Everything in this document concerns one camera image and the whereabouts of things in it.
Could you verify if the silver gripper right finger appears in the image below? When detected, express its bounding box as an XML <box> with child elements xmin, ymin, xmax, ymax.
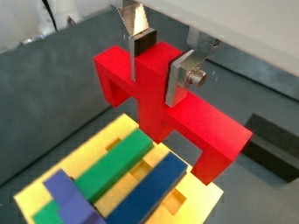
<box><xmin>164</xmin><ymin>27</ymin><xmax>220</xmax><ymax>107</ymax></box>

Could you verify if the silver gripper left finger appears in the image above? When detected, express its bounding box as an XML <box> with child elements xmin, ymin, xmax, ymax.
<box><xmin>109</xmin><ymin>0</ymin><xmax>156</xmax><ymax>80</ymax></box>

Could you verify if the red three-legged block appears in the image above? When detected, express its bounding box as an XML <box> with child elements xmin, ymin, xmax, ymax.
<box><xmin>93</xmin><ymin>42</ymin><xmax>252</xmax><ymax>184</ymax></box>

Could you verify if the yellow wooden base board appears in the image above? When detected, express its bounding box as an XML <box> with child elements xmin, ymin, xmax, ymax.
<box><xmin>13</xmin><ymin>115</ymin><xmax>223</xmax><ymax>224</ymax></box>

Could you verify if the green bar block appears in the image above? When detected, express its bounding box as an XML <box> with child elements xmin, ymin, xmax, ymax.
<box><xmin>32</xmin><ymin>129</ymin><xmax>153</xmax><ymax>224</ymax></box>

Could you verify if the dark blue bar block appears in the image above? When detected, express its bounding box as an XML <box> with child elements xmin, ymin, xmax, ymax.
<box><xmin>106</xmin><ymin>152</ymin><xmax>187</xmax><ymax>224</ymax></box>

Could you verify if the purple cross block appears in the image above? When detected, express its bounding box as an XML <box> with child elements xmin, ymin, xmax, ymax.
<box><xmin>42</xmin><ymin>170</ymin><xmax>106</xmax><ymax>224</ymax></box>

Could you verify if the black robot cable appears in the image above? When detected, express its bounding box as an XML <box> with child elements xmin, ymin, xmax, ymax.
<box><xmin>41</xmin><ymin>0</ymin><xmax>60</xmax><ymax>32</ymax></box>

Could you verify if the black angle bracket stand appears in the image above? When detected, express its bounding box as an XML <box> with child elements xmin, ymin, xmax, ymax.
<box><xmin>243</xmin><ymin>114</ymin><xmax>299</xmax><ymax>183</ymax></box>

